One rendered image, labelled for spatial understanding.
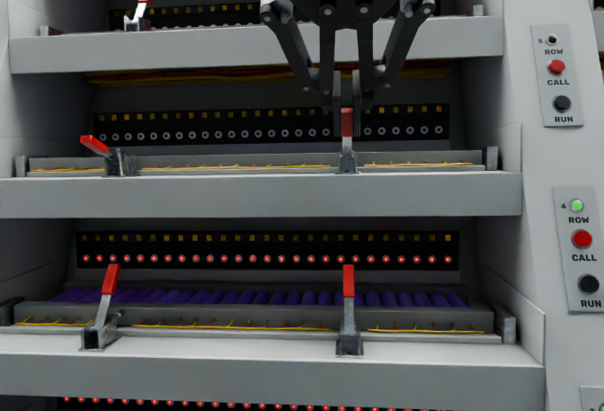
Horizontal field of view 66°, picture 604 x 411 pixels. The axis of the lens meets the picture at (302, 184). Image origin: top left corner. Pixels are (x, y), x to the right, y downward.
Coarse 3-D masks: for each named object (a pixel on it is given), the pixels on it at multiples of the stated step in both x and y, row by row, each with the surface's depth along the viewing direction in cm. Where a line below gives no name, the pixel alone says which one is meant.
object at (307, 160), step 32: (32, 160) 59; (64, 160) 58; (96, 160) 58; (160, 160) 57; (192, 160) 57; (224, 160) 57; (256, 160) 56; (288, 160) 56; (320, 160) 56; (384, 160) 55; (416, 160) 55; (448, 160) 54; (480, 160) 54
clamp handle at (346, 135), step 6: (342, 108) 46; (348, 108) 46; (342, 114) 46; (348, 114) 46; (342, 120) 47; (348, 120) 46; (342, 126) 47; (348, 126) 47; (342, 132) 48; (348, 132) 48; (342, 138) 49; (348, 138) 49; (342, 144) 50; (348, 144) 50; (342, 150) 51; (348, 150) 50; (342, 156) 51; (348, 156) 51
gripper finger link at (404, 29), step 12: (420, 0) 33; (432, 0) 33; (420, 12) 33; (432, 12) 33; (396, 24) 37; (408, 24) 35; (420, 24) 35; (396, 36) 36; (408, 36) 36; (396, 48) 37; (408, 48) 37; (384, 60) 41; (396, 60) 38; (384, 72) 40; (396, 72) 39; (384, 84) 41
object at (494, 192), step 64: (512, 128) 50; (0, 192) 53; (64, 192) 53; (128, 192) 52; (192, 192) 51; (256, 192) 51; (320, 192) 50; (384, 192) 49; (448, 192) 49; (512, 192) 48
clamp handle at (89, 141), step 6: (84, 138) 47; (90, 138) 47; (96, 138) 48; (84, 144) 48; (90, 144) 48; (96, 144) 48; (102, 144) 50; (96, 150) 50; (102, 150) 50; (108, 150) 51; (114, 150) 54; (120, 150) 54; (108, 156) 52; (114, 156) 52; (120, 156) 54; (114, 162) 54
